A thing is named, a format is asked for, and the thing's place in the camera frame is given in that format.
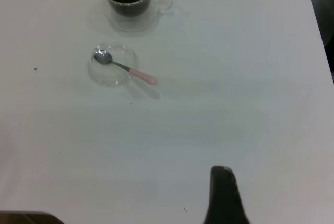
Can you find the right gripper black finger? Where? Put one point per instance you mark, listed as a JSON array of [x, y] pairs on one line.
[[224, 198]]

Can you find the clear glass bowl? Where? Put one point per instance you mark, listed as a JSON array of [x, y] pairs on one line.
[[109, 79]]

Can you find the clear double-wall glass cup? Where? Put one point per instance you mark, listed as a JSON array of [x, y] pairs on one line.
[[130, 23]]

